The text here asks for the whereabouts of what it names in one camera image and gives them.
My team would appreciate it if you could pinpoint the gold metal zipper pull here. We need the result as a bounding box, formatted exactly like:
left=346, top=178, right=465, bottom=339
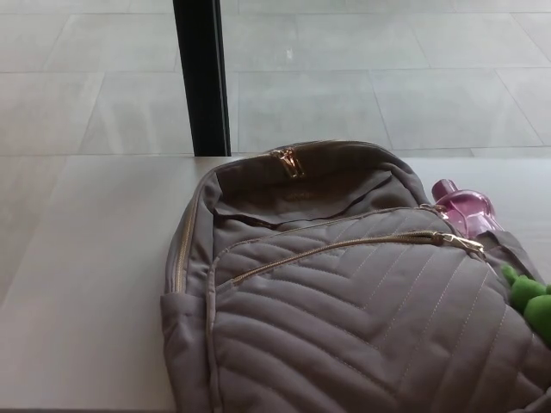
left=429, top=231, right=486, bottom=256
left=275, top=145, right=307, bottom=179
left=418, top=202, right=449, bottom=225

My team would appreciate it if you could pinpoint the green plush toy keychain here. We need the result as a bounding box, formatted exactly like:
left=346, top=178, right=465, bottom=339
left=498, top=262, right=551, bottom=352

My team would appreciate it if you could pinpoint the grey quilted fabric backpack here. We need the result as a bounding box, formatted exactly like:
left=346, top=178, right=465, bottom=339
left=159, top=138, right=551, bottom=413

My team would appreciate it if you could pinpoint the pink transparent water bottle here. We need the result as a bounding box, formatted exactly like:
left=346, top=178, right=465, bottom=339
left=430, top=178, right=505, bottom=240

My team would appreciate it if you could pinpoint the black vertical window post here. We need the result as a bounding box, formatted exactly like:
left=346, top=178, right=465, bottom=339
left=171, top=0, right=233, bottom=157

